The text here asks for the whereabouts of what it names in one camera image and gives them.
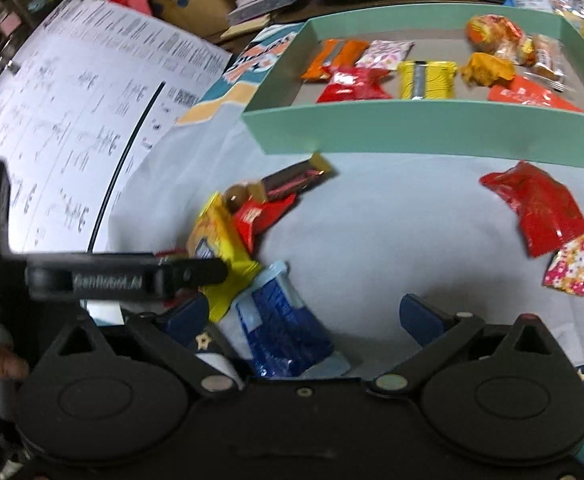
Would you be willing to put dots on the teal cardboard box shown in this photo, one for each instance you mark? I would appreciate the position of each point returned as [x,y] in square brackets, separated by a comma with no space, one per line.
[421,135]

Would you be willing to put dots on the large red packet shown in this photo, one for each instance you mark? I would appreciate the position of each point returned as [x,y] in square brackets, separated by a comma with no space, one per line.
[536,205]

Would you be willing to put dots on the pink floral packet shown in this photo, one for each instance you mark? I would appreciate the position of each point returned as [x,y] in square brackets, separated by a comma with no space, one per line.
[566,267]

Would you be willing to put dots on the white floral packet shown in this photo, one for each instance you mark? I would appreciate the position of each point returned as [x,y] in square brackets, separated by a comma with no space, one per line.
[386,52]

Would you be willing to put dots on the white instruction sheet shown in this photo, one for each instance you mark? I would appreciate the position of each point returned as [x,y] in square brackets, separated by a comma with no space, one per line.
[72,110]

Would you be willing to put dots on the yellow wavy striped packet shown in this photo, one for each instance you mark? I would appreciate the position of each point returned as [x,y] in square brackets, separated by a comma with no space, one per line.
[436,80]

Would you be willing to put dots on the small red packet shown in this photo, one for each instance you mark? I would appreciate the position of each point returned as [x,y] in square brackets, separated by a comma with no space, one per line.
[257,217]

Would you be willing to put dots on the orange packet with silver seam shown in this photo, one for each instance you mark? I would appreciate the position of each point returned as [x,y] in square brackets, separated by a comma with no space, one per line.
[332,60]

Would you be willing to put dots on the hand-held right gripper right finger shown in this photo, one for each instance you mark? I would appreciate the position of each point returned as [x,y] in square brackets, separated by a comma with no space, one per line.
[417,316]

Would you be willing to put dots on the long orange bar wrapper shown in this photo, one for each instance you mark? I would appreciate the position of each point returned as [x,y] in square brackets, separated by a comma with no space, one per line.
[526,97]

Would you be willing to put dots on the brown round candy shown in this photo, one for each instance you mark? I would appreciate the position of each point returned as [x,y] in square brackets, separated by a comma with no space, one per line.
[237,197]

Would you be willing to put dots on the orange shrimp stick bag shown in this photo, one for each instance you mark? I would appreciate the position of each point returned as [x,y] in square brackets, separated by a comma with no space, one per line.
[491,32]

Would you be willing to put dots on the blue snack packet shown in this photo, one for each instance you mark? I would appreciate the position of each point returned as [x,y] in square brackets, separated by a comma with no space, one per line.
[282,325]

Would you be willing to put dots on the cake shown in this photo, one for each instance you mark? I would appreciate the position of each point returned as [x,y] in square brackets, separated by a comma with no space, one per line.
[544,57]

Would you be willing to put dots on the brown cardboard box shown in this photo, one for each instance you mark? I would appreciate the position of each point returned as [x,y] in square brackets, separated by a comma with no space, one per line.
[207,10]

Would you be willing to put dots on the small orange-yellow packet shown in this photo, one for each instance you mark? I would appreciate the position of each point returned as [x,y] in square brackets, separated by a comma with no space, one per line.
[489,70]

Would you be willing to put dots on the red candy packet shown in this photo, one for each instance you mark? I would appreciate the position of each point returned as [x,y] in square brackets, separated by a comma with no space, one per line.
[354,85]

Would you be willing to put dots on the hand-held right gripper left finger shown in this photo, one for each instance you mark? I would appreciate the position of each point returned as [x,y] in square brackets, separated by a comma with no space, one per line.
[187,317]

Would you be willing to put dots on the brown chocolate bar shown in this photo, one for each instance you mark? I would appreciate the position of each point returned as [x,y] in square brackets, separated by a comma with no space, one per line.
[292,180]

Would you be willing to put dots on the stack of grey boxes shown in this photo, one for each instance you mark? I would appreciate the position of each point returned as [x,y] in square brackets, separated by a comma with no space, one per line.
[267,0]

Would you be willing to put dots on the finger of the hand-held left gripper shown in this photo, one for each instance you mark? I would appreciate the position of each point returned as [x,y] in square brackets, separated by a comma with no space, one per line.
[202,272]

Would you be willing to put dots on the star printed cloth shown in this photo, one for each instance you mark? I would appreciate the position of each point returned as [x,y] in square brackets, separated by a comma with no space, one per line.
[396,240]

